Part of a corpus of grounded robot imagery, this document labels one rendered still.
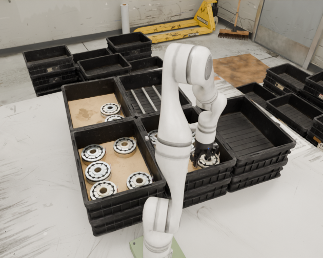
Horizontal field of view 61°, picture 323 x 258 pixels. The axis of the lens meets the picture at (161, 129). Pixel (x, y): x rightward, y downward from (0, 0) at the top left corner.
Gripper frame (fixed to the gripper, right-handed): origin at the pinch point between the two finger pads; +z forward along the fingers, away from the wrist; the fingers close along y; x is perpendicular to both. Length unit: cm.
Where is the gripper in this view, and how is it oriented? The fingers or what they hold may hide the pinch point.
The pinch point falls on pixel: (200, 162)
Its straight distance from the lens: 116.3
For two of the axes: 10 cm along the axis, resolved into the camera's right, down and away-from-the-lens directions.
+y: 9.3, -2.2, 2.9
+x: -3.6, -6.1, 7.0
